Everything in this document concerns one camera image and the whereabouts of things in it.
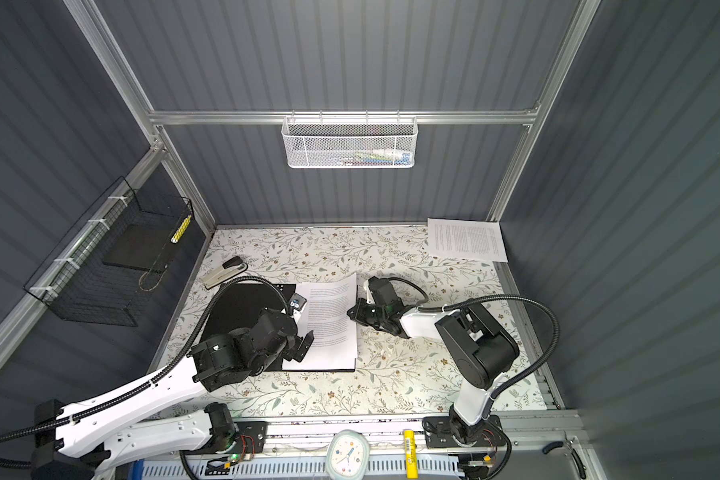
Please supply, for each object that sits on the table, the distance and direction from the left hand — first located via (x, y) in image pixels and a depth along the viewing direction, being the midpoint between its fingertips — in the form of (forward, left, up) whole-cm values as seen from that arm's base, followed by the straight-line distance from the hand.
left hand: (296, 324), depth 74 cm
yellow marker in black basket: (+26, +32, +10) cm, 42 cm away
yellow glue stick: (-27, -27, -16) cm, 41 cm away
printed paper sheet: (+42, -60, -16) cm, 74 cm away
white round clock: (-26, -12, -16) cm, 33 cm away
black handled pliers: (-27, -65, -17) cm, 73 cm away
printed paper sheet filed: (-2, -6, -17) cm, 18 cm away
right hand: (+9, -13, -14) cm, 21 cm away
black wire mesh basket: (+13, +46, +10) cm, 48 cm away
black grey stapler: (+31, +28, -14) cm, 44 cm away
